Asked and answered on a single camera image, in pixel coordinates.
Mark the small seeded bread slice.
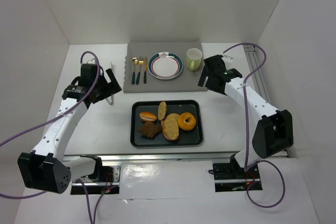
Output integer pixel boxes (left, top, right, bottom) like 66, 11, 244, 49
157, 101, 167, 121

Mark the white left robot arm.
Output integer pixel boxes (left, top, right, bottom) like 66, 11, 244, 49
17, 63, 121, 194

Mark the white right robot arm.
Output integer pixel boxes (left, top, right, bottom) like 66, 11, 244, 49
198, 55, 293, 179

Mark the dark brown bread piece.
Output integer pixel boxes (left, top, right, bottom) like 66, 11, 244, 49
137, 122, 162, 138

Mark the large seeded bread slice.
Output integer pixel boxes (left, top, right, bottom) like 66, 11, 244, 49
161, 113, 180, 141

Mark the pale green mug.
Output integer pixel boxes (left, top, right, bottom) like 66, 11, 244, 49
187, 48, 203, 71

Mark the white plate with coloured rim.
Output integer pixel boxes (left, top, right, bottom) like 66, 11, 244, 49
148, 52, 183, 80

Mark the grey placemat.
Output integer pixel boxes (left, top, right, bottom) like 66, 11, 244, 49
123, 41, 206, 93

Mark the glazed round bun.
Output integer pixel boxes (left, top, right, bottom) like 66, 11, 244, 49
139, 112, 157, 122

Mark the orange bagel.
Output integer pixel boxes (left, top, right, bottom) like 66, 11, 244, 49
177, 112, 196, 131

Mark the black rectangular tray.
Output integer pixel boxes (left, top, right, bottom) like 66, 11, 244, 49
130, 100, 203, 148

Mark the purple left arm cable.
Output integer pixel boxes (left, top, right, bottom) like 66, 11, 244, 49
0, 51, 119, 224

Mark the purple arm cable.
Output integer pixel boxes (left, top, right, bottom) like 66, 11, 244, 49
0, 51, 119, 224
219, 42, 286, 208

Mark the gold spoon green handle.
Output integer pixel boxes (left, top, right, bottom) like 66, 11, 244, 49
131, 57, 139, 84

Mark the aluminium rail at right wall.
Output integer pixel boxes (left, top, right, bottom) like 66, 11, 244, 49
243, 44, 289, 158

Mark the gold fork green handle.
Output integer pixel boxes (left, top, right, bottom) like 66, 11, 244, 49
135, 57, 144, 84

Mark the gold knife green handle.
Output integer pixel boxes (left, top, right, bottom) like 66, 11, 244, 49
143, 57, 148, 84

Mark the aluminium rail at front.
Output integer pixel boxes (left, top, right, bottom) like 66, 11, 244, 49
62, 151, 245, 162

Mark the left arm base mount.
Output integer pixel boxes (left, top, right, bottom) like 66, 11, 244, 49
80, 161, 121, 195

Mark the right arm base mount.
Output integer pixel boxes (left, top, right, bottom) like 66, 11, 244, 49
208, 157, 263, 193

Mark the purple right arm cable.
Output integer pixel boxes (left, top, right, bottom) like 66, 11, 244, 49
219, 42, 286, 208

